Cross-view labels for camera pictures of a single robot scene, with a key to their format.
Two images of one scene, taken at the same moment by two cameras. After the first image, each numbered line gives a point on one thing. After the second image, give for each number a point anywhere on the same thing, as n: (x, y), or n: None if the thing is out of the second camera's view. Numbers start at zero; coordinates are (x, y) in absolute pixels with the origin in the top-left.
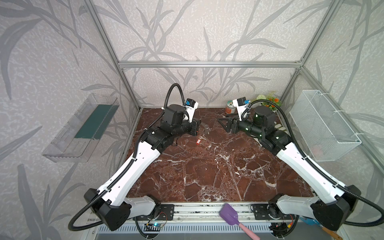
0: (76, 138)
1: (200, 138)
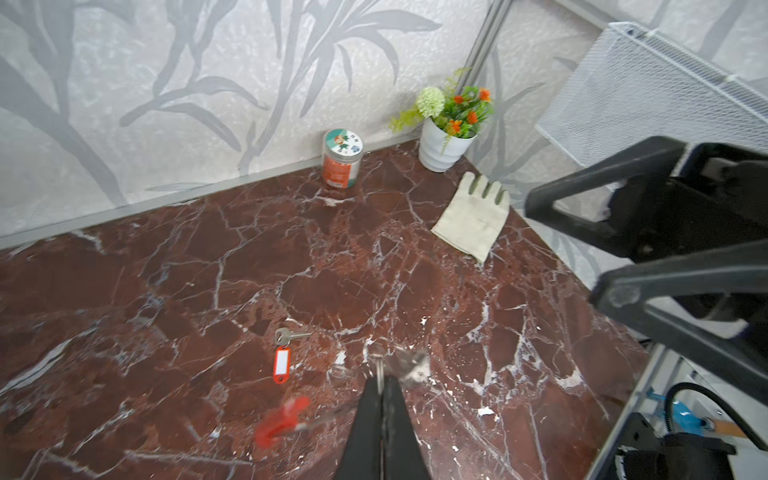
0: None
1: (282, 354)
